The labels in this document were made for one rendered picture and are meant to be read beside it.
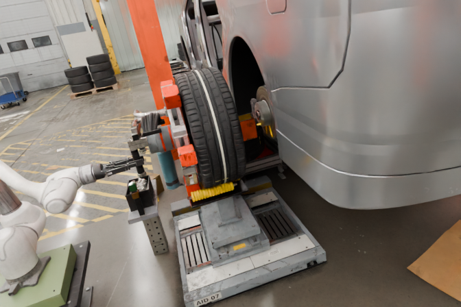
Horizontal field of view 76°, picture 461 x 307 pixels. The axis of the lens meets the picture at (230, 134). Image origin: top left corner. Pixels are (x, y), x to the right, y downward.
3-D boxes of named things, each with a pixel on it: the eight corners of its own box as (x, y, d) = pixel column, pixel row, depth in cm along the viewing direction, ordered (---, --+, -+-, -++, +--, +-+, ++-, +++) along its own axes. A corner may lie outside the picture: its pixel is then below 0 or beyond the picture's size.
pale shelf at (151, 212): (158, 216, 172) (157, 212, 171) (129, 225, 169) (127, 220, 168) (156, 181, 211) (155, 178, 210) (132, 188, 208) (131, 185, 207)
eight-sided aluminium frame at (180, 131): (203, 198, 152) (178, 96, 133) (191, 201, 151) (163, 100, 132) (189, 157, 202) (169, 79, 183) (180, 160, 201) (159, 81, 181)
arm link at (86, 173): (84, 188, 141) (97, 184, 142) (77, 171, 137) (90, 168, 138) (87, 179, 149) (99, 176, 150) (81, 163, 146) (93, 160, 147)
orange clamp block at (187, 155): (195, 156, 144) (198, 164, 136) (180, 160, 143) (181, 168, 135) (192, 143, 142) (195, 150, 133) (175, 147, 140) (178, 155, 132)
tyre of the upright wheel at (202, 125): (232, 173, 204) (256, 182, 139) (199, 183, 200) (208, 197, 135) (208, 81, 205) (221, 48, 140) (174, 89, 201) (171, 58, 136)
